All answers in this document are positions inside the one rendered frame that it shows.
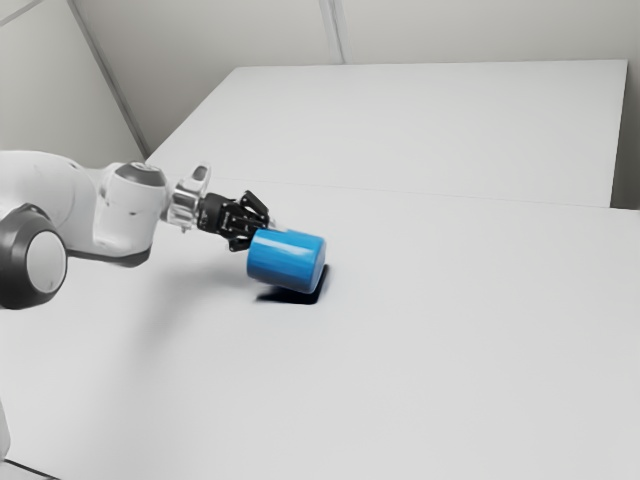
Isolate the blue mug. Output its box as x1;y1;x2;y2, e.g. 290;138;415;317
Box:
246;227;328;295

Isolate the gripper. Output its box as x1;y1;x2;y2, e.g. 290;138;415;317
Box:
196;189;290;253

